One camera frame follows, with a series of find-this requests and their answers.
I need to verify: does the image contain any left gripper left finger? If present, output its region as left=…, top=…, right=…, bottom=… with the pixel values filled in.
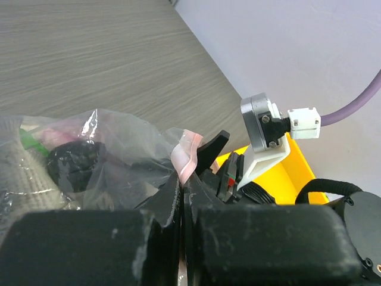
left=1, top=173, right=182, bottom=285

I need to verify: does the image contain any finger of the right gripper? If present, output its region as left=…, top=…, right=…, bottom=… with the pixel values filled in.
left=195, top=130, right=230, bottom=176

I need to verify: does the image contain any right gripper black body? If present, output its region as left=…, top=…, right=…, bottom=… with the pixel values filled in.
left=202, top=152, right=274, bottom=204

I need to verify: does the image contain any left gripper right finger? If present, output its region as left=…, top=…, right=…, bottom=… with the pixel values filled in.
left=183, top=176, right=361, bottom=285

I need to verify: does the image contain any clear zip top bag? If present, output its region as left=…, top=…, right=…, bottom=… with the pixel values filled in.
left=1, top=110, right=202, bottom=230

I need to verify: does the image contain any purple toy eggplant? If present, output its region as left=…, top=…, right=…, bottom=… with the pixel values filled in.
left=46, top=140, right=105, bottom=193

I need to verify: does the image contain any green polka dot toy food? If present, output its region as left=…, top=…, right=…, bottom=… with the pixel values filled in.
left=19, top=128, right=49, bottom=157

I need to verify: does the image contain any white toy fish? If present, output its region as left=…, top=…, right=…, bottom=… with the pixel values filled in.
left=1, top=115, right=65, bottom=217

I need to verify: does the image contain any yellow plastic tray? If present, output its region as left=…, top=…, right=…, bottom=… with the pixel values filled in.
left=214, top=139, right=330, bottom=206

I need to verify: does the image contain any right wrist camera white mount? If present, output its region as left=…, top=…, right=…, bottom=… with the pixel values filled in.
left=238, top=93, right=321, bottom=189

